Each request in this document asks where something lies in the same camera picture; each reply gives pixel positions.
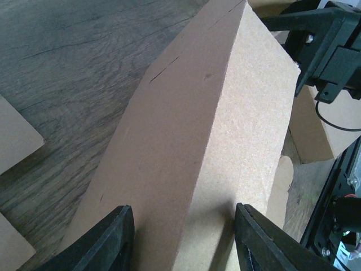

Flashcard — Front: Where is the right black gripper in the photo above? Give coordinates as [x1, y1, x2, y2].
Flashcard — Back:
[261, 1, 360, 103]

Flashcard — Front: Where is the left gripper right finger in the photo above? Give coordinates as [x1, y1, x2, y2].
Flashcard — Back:
[234, 203, 336, 271]

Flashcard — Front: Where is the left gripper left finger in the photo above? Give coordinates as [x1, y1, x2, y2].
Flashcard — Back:
[37, 206, 135, 271]

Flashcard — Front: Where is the cardboard box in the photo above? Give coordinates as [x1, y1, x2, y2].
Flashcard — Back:
[60, 1, 299, 270]

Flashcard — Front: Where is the folded box near right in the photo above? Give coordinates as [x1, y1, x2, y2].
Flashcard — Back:
[289, 85, 360, 163]

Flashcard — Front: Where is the flat cardboard sheet stack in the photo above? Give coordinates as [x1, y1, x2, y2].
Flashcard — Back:
[1, 97, 45, 270]

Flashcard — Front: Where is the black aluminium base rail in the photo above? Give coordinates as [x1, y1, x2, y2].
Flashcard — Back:
[300, 138, 360, 264]

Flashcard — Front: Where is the light blue cable duct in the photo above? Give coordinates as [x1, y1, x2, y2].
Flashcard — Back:
[333, 242, 361, 271]

